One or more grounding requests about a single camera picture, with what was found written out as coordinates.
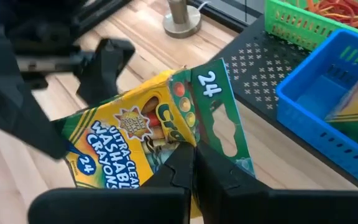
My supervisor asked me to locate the yellow green marker box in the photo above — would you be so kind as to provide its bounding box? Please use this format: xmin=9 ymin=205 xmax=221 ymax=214
xmin=53 ymin=57 xmax=257 ymax=218

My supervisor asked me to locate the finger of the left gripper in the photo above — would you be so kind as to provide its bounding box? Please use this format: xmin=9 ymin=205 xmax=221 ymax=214
xmin=0 ymin=33 xmax=70 ymax=161
xmin=75 ymin=37 xmax=137 ymax=107

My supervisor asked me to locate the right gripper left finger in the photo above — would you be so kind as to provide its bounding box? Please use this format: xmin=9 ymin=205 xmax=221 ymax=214
xmin=28 ymin=141 xmax=196 ymax=224

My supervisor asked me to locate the green plastic mesh basket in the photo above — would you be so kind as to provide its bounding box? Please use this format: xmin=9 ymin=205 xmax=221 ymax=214
xmin=264 ymin=0 xmax=358 ymax=53

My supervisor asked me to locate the blue plastic mesh basket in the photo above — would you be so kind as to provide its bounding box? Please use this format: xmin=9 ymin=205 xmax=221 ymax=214
xmin=275 ymin=28 xmax=358 ymax=192

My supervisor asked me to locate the black perforated metal shelf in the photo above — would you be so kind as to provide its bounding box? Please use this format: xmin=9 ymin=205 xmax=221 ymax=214
xmin=209 ymin=14 xmax=358 ymax=192

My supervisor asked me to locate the white lamp cord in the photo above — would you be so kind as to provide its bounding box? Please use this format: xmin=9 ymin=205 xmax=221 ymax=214
xmin=196 ymin=0 xmax=213 ymax=11

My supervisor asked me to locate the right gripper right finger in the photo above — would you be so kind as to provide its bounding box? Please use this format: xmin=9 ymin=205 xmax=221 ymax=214
xmin=194 ymin=142 xmax=358 ymax=224

